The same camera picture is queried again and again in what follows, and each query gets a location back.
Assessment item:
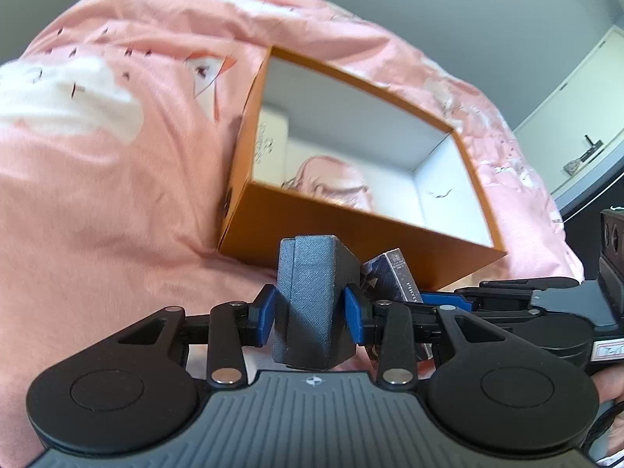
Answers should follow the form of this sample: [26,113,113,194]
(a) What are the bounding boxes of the orange open storage box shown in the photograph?
[218,46,505,289]

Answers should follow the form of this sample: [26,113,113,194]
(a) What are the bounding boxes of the black cable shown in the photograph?
[581,400,624,464]

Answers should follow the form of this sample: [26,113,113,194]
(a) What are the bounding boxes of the person's right hand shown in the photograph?
[592,365,624,455]

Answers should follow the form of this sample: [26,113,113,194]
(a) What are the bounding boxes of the pink plush pouch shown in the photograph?
[282,155,374,213]

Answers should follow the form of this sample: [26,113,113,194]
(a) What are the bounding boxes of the pink patterned bed duvet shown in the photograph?
[1,0,584,467]

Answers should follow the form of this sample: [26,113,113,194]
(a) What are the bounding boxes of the dark grey fabric box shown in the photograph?
[273,236,361,371]

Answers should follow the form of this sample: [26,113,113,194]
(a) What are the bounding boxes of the white rectangular box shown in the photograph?
[252,106,289,187]

